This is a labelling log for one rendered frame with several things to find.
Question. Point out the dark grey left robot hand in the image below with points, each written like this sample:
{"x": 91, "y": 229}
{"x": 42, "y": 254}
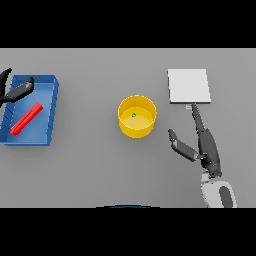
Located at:
{"x": 17, "y": 92}

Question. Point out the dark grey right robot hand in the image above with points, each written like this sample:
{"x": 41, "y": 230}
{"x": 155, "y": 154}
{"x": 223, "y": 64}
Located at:
{"x": 207, "y": 146}

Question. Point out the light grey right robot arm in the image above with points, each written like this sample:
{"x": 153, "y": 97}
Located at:
{"x": 218, "y": 194}

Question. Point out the red beaker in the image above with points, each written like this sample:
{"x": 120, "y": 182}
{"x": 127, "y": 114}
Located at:
{"x": 26, "y": 119}

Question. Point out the pale square measuring scale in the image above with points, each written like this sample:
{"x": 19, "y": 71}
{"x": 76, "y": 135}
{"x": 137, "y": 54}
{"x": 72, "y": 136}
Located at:
{"x": 188, "y": 86}

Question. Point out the yellow bowl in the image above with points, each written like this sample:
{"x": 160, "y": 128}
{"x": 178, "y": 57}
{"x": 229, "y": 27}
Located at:
{"x": 137, "y": 116}

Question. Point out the green nut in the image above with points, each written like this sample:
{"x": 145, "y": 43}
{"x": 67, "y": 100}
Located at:
{"x": 133, "y": 115}

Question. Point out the blue plastic tray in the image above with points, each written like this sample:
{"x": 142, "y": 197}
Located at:
{"x": 30, "y": 111}

